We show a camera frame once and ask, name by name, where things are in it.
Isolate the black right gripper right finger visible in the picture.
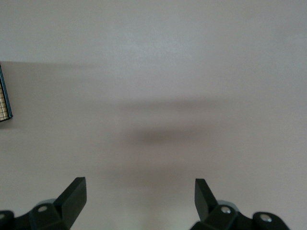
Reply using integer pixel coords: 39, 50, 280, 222
194, 178, 290, 230

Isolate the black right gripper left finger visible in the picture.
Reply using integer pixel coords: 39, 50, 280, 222
0, 177, 87, 230

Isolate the black wire rack wooden top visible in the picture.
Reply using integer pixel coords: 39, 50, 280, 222
0, 61, 13, 123

